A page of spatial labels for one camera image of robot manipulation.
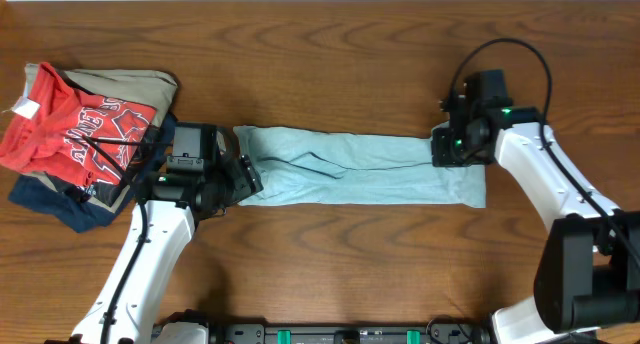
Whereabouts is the light blue t-shirt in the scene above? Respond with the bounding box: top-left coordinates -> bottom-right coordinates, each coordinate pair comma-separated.
233,126 -> 486,208

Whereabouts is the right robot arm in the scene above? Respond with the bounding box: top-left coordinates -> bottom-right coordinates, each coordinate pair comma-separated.
431,104 -> 639,343

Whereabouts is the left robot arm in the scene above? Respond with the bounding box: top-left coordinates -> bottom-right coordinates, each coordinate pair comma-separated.
66,155 -> 263,343

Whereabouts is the beige folded shirt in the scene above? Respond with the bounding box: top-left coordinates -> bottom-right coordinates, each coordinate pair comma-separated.
27,69 -> 178,213

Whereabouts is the red printed t-shirt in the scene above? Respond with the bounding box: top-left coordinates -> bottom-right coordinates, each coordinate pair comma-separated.
1,62 -> 156,186

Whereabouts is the navy folded garment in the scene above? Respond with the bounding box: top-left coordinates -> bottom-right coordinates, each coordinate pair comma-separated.
8,113 -> 177,233

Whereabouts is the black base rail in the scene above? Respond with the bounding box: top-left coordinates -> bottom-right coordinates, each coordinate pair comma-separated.
149,309 -> 496,344

